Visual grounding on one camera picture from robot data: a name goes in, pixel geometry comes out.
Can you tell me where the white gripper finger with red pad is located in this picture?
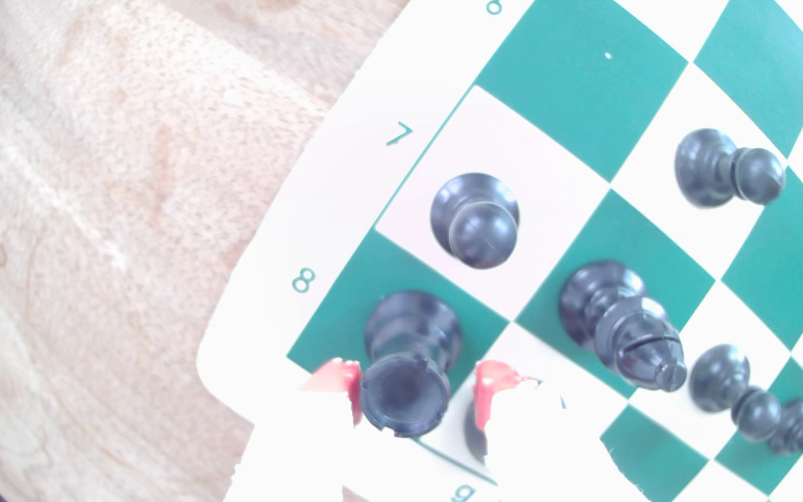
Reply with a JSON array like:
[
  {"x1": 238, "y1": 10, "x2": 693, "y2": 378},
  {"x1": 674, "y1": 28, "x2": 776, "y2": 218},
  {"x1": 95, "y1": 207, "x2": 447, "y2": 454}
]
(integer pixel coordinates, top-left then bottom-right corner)
[
  {"x1": 472, "y1": 360, "x2": 646, "y2": 502},
  {"x1": 224, "y1": 358, "x2": 375, "y2": 502}
]

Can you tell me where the black rook chess piece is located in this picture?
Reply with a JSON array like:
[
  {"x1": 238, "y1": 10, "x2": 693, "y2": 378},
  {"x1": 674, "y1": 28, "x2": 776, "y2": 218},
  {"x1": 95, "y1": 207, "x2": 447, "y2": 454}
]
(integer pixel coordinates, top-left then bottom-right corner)
[{"x1": 360, "y1": 291, "x2": 463, "y2": 439}]

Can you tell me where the black king chess piece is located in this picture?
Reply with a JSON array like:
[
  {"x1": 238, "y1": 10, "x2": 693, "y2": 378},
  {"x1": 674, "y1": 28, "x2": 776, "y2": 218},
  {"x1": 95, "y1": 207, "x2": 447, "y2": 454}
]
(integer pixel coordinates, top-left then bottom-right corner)
[{"x1": 463, "y1": 401, "x2": 490, "y2": 464}]

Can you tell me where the black bishop chess piece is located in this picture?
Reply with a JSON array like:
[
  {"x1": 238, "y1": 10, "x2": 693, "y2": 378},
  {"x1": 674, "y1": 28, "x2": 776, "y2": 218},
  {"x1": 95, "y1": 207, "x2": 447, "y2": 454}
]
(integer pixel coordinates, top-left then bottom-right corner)
[{"x1": 558, "y1": 260, "x2": 688, "y2": 393}]

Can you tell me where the green white chess mat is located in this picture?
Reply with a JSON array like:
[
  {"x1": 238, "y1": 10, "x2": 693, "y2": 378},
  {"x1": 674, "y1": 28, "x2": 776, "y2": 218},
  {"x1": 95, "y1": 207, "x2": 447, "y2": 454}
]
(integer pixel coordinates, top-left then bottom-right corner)
[{"x1": 196, "y1": 0, "x2": 803, "y2": 502}]

